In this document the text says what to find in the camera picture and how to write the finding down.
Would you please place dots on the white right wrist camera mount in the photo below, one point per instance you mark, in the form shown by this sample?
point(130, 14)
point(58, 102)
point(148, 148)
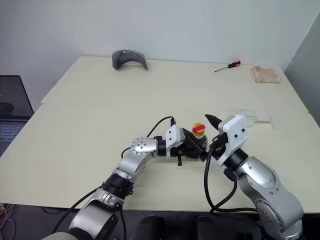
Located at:
point(235, 130)

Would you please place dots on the clear bottle with red label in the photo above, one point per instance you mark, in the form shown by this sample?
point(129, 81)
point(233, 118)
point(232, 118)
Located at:
point(198, 130)

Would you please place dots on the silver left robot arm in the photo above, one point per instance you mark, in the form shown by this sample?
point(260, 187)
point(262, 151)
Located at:
point(130, 162)

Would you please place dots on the crumpled pink cloth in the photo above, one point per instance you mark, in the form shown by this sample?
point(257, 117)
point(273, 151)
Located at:
point(265, 74)

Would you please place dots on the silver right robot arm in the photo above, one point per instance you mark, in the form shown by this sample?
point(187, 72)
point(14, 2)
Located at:
point(262, 180)

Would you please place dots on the red and black screwdriver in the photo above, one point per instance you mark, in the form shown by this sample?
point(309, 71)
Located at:
point(232, 64)

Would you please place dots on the grey curved plastic cover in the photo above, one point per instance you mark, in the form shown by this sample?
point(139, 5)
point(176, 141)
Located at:
point(128, 58)

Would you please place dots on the dark open laptop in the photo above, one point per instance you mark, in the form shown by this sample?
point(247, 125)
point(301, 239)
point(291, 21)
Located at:
point(12, 100)

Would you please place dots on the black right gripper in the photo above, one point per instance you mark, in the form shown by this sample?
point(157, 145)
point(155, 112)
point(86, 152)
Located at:
point(220, 145)

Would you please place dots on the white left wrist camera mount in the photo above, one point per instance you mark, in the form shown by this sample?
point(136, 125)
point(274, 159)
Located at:
point(172, 137)

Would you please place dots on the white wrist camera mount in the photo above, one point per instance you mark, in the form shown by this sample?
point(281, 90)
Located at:
point(235, 130)
point(172, 137)

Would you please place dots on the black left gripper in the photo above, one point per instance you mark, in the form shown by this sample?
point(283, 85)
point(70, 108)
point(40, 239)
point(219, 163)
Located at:
point(186, 151)

